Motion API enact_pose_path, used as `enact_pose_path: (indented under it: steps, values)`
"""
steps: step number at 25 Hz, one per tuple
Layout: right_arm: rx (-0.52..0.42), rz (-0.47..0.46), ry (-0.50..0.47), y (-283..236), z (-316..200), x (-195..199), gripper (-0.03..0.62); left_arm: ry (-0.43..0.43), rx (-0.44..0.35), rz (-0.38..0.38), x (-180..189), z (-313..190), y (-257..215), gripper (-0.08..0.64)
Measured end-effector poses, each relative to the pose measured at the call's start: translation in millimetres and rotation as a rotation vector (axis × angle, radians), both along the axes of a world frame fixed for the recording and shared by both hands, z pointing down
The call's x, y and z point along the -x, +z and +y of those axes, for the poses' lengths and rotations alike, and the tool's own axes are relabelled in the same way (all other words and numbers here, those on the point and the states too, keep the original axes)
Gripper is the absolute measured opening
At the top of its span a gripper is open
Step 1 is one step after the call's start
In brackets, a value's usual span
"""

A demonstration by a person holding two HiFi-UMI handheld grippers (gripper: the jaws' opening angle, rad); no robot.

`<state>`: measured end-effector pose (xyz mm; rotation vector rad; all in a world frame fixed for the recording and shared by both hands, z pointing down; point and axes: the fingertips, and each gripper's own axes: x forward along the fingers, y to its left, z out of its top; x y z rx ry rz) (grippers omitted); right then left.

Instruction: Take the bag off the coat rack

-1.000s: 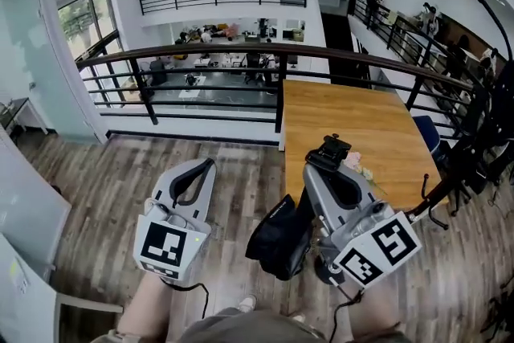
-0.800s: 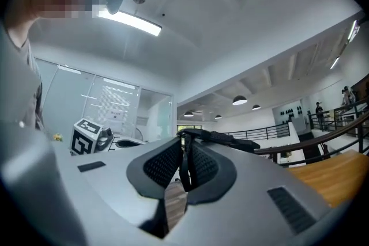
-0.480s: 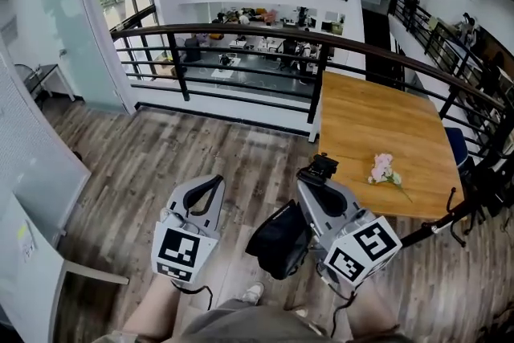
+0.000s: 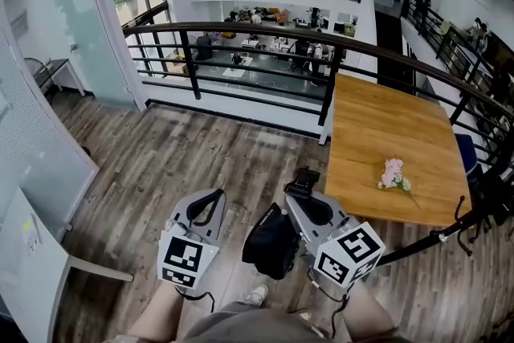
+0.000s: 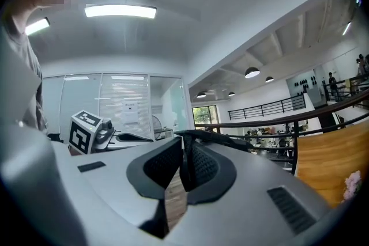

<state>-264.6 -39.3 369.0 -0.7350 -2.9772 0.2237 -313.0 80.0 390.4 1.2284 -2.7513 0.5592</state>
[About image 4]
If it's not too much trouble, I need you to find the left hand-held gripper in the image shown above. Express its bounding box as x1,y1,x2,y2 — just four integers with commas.
156,188,228,289

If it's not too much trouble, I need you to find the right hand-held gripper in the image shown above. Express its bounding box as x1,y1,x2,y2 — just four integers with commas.
284,191,386,288

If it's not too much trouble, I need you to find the black bag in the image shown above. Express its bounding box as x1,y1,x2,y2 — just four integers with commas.
242,167,322,280

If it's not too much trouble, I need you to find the black coat rack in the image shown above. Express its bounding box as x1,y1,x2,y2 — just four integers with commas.
377,156,514,267

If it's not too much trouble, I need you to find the person's right forearm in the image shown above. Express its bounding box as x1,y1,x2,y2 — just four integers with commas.
340,280,399,343

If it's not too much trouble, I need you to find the person's left forearm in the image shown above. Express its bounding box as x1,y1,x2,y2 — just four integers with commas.
127,284,190,343

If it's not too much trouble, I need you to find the pink artificial flower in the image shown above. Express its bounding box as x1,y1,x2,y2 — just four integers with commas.
376,157,422,210

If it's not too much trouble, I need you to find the person's white shoe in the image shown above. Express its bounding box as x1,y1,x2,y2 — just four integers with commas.
246,284,270,307

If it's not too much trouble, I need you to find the wooden table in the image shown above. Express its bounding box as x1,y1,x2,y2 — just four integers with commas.
323,73,474,229

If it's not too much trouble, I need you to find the person's shirt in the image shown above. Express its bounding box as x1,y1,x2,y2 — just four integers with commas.
182,300,335,343

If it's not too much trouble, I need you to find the blue chair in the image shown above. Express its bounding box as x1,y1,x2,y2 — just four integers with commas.
455,133,479,177

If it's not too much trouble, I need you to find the white desk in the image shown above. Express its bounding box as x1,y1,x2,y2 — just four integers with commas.
0,187,135,343

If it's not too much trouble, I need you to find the small dark side table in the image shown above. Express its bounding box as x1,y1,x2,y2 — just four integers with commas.
22,57,87,98

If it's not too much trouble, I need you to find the black stairway railing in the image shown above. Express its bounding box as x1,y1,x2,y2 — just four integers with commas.
400,0,514,96

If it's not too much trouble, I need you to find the frosted glass partition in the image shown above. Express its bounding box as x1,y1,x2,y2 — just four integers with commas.
0,0,142,114

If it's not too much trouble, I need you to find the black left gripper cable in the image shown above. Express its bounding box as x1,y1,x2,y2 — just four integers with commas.
174,284,216,313

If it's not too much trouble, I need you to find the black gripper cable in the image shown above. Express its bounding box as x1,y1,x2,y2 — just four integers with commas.
174,284,216,313
307,268,350,339

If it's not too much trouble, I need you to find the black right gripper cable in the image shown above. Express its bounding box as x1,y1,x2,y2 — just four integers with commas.
307,268,350,339

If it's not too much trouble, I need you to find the black railing with wooden rail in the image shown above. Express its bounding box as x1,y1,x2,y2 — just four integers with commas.
121,21,514,174

